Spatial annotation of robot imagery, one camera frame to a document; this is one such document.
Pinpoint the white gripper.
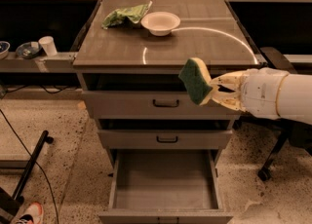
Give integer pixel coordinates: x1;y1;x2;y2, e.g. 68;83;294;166
209;68;289;120

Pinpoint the green yellow sponge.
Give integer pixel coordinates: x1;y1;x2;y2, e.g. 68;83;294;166
178;57;214;105

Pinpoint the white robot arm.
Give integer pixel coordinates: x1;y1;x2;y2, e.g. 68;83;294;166
211;68;312;125

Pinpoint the grey drawer cabinet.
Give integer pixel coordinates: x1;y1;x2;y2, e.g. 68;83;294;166
71;0;262;224

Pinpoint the bottom grey drawer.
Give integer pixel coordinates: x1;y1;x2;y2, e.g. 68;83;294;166
98;150;232;224

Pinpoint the grey drawer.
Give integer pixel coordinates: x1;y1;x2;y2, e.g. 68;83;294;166
98;119;232;150
80;73;241;120
98;150;232;224

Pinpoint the middle grey drawer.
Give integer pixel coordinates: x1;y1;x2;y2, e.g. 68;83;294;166
98;119;232;150

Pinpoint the top grey drawer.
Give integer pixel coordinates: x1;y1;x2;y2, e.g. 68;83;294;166
80;73;241;120

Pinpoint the black office chair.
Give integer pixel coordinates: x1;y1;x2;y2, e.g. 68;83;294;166
242;46;312;182

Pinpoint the white bowl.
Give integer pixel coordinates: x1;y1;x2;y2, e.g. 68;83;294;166
140;12;180;36

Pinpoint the green crumpled bag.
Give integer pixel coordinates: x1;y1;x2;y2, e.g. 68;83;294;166
101;1;152;29

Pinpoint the grey side shelf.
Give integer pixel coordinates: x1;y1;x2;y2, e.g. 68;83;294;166
0;52;77;73

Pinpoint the white paper cup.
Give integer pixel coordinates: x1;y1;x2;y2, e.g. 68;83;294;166
39;36;58;56

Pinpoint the blue patterned bowl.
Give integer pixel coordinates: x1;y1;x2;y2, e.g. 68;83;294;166
16;42;42;59

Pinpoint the white orange sneaker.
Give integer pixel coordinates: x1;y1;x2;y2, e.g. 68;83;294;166
14;202;44;224

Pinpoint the black metal stand leg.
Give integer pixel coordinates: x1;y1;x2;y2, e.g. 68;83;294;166
0;131;54;224

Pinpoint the black floor cable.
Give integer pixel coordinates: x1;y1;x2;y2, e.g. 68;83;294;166
0;109;60;224

